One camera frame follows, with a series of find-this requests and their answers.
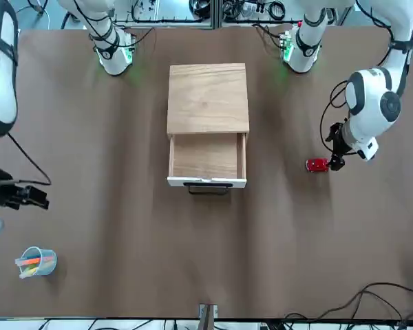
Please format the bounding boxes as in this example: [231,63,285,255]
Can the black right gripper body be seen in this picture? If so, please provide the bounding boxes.
[0,167,25,211]

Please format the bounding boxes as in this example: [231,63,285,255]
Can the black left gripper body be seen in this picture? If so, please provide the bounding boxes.
[332,129,350,158]

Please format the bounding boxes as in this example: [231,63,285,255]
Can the red toy car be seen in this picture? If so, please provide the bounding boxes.
[306,157,329,174]

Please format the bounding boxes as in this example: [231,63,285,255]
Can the white-fronted wooden drawer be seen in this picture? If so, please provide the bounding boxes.
[166,132,249,197]

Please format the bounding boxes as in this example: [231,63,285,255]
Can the wooden cabinet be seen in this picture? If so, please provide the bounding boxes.
[166,63,251,137]

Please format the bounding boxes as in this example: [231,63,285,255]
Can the orange highlighter marker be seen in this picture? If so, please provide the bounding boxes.
[14,256,53,268]

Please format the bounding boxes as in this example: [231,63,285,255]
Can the translucent pen cup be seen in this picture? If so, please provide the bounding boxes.
[14,245,59,281]

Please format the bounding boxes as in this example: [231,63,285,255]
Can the aluminium frame post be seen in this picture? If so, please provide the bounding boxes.
[198,302,219,330]

